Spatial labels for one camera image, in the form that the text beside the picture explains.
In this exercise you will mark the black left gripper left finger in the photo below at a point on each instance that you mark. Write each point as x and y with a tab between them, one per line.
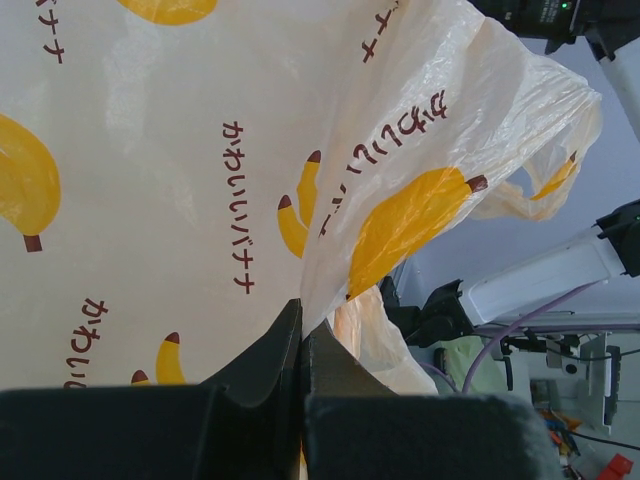
241	423

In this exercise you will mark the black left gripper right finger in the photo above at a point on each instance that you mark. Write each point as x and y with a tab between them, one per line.
356	428

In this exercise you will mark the banana print plastic bag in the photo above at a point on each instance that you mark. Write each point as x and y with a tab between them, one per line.
174	172

